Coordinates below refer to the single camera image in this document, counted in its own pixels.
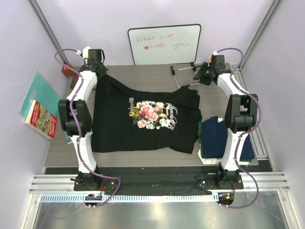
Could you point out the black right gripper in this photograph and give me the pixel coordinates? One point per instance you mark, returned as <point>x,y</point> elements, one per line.
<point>199,75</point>

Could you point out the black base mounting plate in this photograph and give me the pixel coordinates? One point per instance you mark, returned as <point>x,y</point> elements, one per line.
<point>169,180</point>

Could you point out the navy folded t shirt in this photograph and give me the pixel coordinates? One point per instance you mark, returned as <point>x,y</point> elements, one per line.
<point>213,138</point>

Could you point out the orange brown cover book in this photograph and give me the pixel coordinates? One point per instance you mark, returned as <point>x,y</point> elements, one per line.
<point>74,80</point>

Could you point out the small whiteboard with red writing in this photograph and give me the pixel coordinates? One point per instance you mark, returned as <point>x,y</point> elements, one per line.
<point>164,44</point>

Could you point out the red brown die block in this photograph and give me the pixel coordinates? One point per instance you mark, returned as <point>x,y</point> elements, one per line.
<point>66,70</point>

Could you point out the blue cover book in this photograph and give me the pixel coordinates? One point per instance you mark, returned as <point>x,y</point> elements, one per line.
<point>68,138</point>

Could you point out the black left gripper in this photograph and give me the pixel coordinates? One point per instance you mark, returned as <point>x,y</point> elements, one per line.
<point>104,69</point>

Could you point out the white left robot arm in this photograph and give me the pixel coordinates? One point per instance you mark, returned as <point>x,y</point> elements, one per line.
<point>76,119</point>

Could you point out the white folded t shirt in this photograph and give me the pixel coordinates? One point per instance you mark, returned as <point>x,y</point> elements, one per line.
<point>209,161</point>

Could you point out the black wire book stand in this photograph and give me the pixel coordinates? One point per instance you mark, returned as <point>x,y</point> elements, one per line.
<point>183,75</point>

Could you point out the black t shirt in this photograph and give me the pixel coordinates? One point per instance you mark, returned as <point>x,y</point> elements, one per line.
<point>125,119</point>

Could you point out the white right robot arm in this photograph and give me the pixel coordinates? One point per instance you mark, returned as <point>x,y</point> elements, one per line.
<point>240,118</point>

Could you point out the red white cover book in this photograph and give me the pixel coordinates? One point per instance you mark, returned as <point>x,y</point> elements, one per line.
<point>41,120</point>

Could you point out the teal plastic cutting board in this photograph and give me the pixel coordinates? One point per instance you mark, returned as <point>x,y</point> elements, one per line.
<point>41,91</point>

